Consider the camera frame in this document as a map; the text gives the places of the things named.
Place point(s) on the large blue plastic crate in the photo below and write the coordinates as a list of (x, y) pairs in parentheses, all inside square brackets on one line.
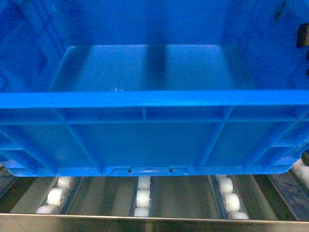
[(153, 87)]

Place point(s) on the white roller track left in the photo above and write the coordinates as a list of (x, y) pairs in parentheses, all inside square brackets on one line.
[(56, 196)]

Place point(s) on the white roller track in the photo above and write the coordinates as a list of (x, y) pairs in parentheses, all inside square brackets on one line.
[(231, 200), (56, 196), (143, 197)]

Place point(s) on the steel shelf front rail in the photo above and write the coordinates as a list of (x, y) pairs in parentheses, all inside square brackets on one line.
[(67, 223)]

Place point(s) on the white roller track middle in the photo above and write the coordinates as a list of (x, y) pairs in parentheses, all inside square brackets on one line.
[(143, 197)]

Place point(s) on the white roller track right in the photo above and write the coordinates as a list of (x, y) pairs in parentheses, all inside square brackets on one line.
[(231, 200)]

